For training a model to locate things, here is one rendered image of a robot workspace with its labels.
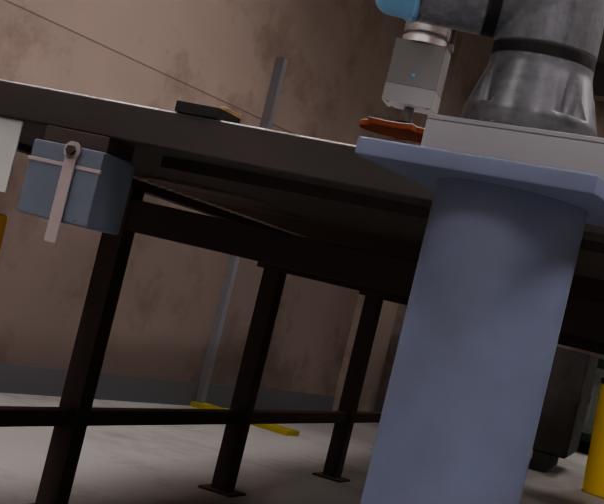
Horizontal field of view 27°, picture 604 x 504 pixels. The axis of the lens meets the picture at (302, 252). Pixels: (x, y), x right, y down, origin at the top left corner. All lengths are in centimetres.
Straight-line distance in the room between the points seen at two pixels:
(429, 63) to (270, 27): 446
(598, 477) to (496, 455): 570
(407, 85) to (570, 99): 68
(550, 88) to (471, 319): 26
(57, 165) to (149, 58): 371
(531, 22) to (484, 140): 14
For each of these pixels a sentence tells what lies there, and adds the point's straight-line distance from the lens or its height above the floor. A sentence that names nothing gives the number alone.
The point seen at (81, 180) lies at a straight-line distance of 198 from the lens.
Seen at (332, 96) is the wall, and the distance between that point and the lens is 708.
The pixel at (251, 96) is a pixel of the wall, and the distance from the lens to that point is 639.
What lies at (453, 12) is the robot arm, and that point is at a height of 103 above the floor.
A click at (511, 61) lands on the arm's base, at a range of 139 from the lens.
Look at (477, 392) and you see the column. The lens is 133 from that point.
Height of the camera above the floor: 69
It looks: 2 degrees up
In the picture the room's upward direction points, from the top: 14 degrees clockwise
